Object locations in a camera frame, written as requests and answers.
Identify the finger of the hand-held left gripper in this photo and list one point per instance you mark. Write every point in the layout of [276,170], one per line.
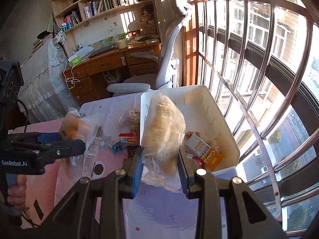
[48,137]
[69,147]

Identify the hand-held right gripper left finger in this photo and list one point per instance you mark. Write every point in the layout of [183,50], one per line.
[137,176]

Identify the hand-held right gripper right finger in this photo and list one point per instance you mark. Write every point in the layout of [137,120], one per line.
[183,176]

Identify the clear bag of golden buns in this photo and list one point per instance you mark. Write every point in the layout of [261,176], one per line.
[72,127]

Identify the orange snack packet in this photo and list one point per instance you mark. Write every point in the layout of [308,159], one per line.
[211,158]

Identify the blue snack packet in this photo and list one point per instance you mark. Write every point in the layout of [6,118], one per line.
[117,146]

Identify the red-edged seaweed snack packet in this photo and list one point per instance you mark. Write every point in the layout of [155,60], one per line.
[129,139]

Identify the clear bag of floss bread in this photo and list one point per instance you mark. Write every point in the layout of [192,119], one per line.
[159,134]

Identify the clear brown floss cake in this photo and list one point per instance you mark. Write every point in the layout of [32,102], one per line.
[129,117]

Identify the white plastic bin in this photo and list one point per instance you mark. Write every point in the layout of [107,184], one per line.
[199,99]

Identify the person's left hand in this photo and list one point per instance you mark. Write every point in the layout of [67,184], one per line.
[16,191]

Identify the white red-edged cracker packet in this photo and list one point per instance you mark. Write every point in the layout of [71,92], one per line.
[197,144]

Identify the pink blanket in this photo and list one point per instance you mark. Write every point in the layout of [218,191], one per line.
[42,191]

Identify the pink purple printed tablecloth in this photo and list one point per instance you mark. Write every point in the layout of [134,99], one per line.
[159,216]

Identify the white lace cover cloth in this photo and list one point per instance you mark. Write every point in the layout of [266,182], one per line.
[44,79]

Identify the green tissue box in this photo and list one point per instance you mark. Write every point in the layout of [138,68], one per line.
[76,61]

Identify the waste basket with bag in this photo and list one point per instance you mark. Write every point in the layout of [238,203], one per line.
[112,77]

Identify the wooden desk with drawers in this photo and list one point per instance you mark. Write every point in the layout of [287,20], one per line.
[104,63]

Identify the patterned white cloth pouch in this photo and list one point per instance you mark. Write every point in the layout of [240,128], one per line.
[60,38]

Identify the white mug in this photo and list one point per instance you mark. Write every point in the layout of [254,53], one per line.
[122,44]

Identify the grey office chair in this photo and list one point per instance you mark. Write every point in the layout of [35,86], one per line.
[167,54]

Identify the wooden bookshelf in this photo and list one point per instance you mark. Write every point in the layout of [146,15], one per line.
[104,11]

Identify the rows of shelf books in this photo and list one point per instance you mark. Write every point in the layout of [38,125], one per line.
[99,5]

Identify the brown patterned storage box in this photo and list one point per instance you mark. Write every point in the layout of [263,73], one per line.
[148,28]

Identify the window with metal grille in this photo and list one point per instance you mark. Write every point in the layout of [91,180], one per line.
[249,46]

